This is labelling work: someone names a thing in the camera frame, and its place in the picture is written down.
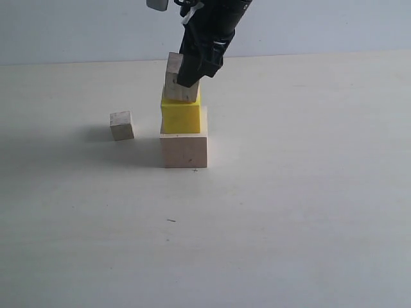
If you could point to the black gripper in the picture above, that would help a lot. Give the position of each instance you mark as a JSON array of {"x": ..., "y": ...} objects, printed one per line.
[{"x": 209, "y": 28}]

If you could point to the medium wooden cube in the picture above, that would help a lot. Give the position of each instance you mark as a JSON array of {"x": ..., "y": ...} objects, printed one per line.
[{"x": 173, "y": 90}]

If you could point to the yellow cube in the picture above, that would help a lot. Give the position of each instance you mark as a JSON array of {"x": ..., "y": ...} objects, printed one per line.
[{"x": 181, "y": 116}]

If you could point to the large wooden cube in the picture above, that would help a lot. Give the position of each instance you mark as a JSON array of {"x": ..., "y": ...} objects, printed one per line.
[{"x": 186, "y": 150}]

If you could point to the small wooden cube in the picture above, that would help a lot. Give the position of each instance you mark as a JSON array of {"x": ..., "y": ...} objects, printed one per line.
[{"x": 121, "y": 125}]

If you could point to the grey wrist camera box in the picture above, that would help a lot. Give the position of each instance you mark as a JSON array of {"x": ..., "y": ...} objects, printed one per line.
[{"x": 159, "y": 5}]

